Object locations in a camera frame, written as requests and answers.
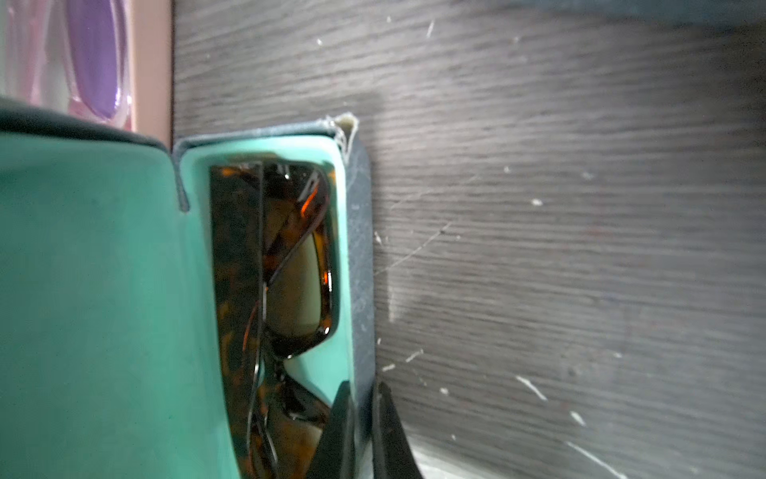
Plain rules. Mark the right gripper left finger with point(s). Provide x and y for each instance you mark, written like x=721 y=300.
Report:
x=335 y=456

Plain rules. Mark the pink case purple glasses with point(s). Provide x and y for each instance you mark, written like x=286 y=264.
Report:
x=109 y=62

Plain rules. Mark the grey case black sunglasses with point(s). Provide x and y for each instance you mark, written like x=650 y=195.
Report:
x=185 y=313

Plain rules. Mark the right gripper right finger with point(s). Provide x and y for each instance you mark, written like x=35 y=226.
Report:
x=392 y=454

